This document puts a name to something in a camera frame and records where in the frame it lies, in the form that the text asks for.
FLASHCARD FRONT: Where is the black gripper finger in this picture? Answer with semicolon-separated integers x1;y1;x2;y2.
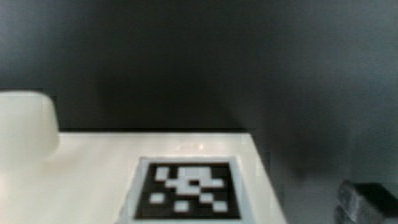
335;181;398;224

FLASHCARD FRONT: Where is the white front drawer tray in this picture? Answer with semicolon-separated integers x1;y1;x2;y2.
0;91;289;224

